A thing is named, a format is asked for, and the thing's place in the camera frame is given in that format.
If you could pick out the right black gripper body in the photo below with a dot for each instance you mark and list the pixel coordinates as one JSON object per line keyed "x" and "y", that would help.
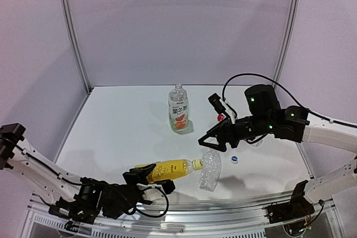
{"x": 226, "y": 132}

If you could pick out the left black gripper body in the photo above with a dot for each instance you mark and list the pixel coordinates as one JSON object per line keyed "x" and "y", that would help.
{"x": 136, "y": 183}

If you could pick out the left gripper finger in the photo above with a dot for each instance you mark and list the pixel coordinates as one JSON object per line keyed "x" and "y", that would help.
{"x": 138, "y": 174}
{"x": 166, "y": 186}

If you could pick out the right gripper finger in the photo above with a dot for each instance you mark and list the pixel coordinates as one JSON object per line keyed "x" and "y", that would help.
{"x": 220, "y": 133}
{"x": 221, "y": 147}

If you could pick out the yellow drink bottle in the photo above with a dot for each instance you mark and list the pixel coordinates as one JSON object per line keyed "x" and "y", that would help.
{"x": 173, "y": 169}

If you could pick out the blue white bottle cap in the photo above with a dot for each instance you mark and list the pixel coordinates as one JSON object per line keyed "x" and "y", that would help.
{"x": 234, "y": 159}

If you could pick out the fruit tea bottle white label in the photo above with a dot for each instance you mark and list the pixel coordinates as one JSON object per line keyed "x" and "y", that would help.
{"x": 178, "y": 108}

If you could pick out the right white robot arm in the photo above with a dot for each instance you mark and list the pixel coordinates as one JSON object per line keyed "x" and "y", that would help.
{"x": 294, "y": 123}

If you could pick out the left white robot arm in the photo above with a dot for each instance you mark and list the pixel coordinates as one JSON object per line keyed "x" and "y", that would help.
{"x": 73, "y": 197}

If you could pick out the red label water bottle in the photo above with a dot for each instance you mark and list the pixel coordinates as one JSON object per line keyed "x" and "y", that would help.
{"x": 221, "y": 116}

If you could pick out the clear empty plastic bottle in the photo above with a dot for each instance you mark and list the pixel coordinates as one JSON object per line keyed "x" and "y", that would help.
{"x": 211, "y": 170}

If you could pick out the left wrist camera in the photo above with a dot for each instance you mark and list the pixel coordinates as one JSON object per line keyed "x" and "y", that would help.
{"x": 149, "y": 193}

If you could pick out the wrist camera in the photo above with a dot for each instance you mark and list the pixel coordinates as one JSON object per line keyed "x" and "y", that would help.
{"x": 149, "y": 193}
{"x": 222, "y": 107}

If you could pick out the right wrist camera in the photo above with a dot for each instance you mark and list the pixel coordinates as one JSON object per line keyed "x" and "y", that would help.
{"x": 222, "y": 107}

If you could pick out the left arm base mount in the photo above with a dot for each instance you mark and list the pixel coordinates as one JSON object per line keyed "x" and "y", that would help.
{"x": 83, "y": 209}

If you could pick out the front aluminium rail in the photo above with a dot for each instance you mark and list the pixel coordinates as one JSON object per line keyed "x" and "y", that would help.
{"x": 212, "y": 218}

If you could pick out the right aluminium frame post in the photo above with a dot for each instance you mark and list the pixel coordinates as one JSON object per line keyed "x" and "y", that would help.
{"x": 292, "y": 10}

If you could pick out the aluminium frame post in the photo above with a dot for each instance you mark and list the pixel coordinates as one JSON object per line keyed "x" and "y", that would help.
{"x": 292, "y": 10}
{"x": 73, "y": 39}

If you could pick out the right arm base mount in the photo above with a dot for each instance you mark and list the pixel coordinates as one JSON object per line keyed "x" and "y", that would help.
{"x": 296, "y": 214}

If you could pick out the left aluminium frame post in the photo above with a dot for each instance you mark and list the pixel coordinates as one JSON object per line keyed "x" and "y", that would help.
{"x": 73, "y": 39}

